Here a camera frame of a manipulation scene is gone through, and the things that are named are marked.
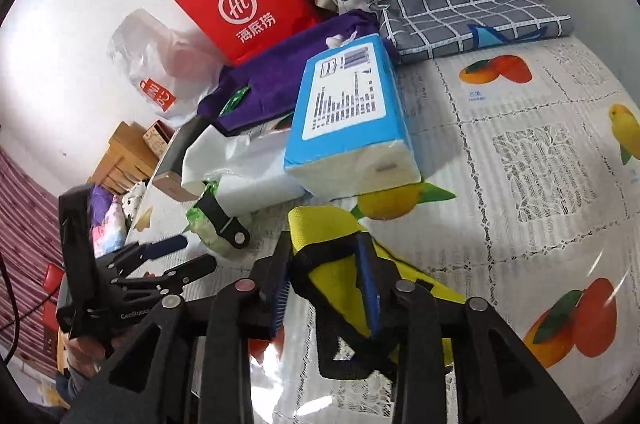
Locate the yellow black pouch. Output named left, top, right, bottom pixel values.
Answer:
left=288, top=206, right=465, bottom=381

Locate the green tissue packet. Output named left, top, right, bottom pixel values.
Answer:
left=186, top=181, right=252, bottom=262

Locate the black strap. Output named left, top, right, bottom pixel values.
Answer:
left=195, top=190, right=252, bottom=251

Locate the white foam block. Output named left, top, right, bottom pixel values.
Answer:
left=181, top=124, right=305, bottom=216

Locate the blue tissue pack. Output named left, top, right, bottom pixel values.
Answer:
left=283, top=34, right=421, bottom=201

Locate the left hand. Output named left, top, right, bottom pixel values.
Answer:
left=62, top=334, right=106, bottom=378

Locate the red striped cloth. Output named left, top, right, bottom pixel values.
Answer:
left=1, top=153, right=62, bottom=374

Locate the wooden side table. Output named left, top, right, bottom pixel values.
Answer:
left=88, top=121, right=160, bottom=195

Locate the patterned small box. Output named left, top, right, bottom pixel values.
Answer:
left=142, top=121, right=175, bottom=159

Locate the white Miniso plastic bag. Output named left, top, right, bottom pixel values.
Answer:
left=107, top=9, right=222, bottom=128

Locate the fruit print tablecloth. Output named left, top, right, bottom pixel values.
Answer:
left=129, top=36, right=639, bottom=423

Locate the green sachet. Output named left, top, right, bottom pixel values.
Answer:
left=219, top=86, right=250, bottom=116

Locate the purple towel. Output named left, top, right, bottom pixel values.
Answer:
left=196, top=10, right=380, bottom=137

